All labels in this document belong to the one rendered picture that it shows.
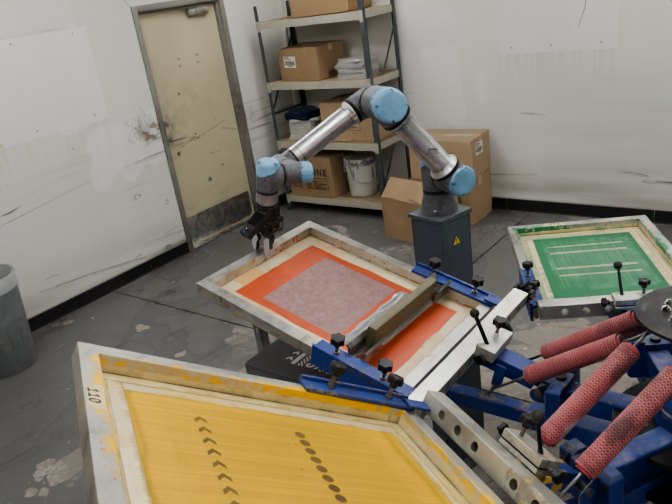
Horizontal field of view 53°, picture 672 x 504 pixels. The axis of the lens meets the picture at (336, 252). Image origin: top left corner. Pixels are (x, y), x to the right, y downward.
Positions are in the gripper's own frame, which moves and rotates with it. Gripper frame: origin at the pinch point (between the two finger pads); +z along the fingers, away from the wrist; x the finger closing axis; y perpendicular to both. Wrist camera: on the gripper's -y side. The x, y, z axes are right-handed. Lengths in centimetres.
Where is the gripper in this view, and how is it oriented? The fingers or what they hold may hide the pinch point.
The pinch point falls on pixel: (261, 254)
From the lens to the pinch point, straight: 239.0
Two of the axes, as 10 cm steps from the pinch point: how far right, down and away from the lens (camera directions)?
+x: -8.0, -3.6, 4.8
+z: -0.8, 8.5, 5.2
